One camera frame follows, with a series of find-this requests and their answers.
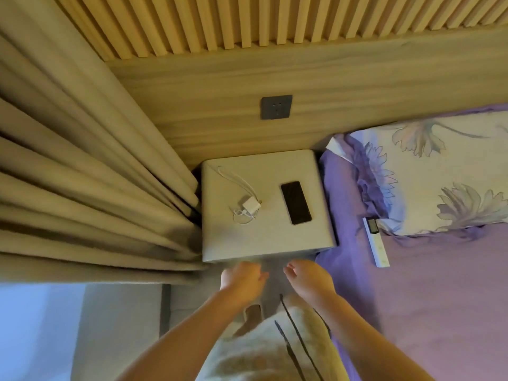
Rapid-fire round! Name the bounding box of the person's left hand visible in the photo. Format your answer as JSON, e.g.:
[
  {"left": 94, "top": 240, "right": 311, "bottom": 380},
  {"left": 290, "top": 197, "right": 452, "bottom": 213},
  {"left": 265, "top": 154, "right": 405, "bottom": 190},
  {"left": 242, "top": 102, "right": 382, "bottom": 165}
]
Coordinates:
[{"left": 220, "top": 261, "right": 270, "bottom": 303}]

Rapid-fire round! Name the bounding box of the person's right hand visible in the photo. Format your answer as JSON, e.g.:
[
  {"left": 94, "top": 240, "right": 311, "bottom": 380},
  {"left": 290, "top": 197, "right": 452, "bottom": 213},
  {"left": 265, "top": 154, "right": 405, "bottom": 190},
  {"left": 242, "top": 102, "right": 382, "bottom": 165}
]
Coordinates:
[{"left": 283, "top": 260, "right": 337, "bottom": 302}]

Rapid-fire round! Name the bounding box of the person's left forearm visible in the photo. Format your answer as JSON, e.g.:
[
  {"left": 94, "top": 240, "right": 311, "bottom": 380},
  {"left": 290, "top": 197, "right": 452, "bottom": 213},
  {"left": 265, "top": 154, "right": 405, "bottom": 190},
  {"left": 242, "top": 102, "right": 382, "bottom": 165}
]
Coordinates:
[{"left": 115, "top": 287, "right": 248, "bottom": 381}]

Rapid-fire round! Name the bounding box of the person's right forearm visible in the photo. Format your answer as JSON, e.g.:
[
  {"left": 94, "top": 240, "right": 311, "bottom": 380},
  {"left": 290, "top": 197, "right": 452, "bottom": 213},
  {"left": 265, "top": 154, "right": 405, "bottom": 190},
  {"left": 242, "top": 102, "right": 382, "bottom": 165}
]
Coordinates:
[{"left": 311, "top": 293, "right": 437, "bottom": 381}]

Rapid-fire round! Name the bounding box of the grey bedside table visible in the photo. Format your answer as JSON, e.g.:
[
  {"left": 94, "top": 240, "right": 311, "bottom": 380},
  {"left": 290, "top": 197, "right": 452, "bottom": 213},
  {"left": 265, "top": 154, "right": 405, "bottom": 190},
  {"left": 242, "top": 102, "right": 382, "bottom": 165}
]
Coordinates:
[{"left": 201, "top": 149, "right": 338, "bottom": 263}]

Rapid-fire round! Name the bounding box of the person's patterned clothing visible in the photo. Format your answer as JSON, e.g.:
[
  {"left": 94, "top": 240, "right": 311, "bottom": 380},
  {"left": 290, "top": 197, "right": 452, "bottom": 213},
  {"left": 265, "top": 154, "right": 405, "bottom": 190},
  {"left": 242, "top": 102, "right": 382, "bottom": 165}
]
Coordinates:
[{"left": 194, "top": 293, "right": 350, "bottom": 381}]

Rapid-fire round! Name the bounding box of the black smartphone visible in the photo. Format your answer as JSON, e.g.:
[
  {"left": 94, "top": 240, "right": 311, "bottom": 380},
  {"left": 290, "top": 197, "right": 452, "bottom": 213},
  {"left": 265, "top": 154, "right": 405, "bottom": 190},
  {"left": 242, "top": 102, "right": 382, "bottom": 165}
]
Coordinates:
[{"left": 280, "top": 181, "right": 312, "bottom": 226}]

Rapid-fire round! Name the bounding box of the white remote control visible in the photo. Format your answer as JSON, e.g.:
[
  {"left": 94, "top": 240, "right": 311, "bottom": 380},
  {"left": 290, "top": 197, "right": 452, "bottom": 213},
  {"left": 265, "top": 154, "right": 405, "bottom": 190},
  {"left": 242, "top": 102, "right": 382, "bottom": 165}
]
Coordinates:
[{"left": 363, "top": 217, "right": 391, "bottom": 269}]

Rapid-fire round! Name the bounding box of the purple bed sheet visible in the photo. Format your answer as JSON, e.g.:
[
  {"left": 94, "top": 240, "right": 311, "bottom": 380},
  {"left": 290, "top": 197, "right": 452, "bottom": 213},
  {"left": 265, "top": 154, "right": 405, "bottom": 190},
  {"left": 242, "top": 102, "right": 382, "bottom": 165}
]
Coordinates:
[{"left": 315, "top": 103, "right": 508, "bottom": 381}]

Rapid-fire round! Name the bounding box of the floral pillow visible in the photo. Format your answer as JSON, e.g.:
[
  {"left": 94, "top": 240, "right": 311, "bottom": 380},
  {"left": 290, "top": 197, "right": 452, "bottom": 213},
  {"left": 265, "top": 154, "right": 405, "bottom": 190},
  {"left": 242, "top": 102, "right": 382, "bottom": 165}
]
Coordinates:
[{"left": 325, "top": 111, "right": 508, "bottom": 237}]

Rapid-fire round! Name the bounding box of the beige curtain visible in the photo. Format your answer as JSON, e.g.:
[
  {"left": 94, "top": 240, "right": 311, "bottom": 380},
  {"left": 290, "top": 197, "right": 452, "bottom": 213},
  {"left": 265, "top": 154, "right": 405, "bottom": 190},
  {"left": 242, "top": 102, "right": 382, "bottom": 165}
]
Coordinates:
[{"left": 0, "top": 0, "right": 207, "bottom": 285}]

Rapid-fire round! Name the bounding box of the wooden slatted headboard panel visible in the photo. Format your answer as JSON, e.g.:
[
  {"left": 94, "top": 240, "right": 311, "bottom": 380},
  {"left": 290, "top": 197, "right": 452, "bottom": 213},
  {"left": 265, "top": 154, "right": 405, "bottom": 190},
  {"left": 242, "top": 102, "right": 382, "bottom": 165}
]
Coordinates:
[{"left": 53, "top": 0, "right": 508, "bottom": 62}]

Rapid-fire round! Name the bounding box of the white charging cable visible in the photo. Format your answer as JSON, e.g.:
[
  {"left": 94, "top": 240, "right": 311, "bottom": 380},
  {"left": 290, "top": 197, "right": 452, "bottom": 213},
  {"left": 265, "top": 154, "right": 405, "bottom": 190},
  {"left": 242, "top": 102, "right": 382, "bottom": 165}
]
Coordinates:
[{"left": 217, "top": 166, "right": 258, "bottom": 225}]

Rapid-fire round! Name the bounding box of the grey wall socket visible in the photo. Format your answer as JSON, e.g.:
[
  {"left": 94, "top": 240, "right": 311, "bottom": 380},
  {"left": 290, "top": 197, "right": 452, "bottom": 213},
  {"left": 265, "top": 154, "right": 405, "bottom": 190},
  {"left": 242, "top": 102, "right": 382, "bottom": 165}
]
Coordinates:
[{"left": 260, "top": 95, "right": 293, "bottom": 120}]

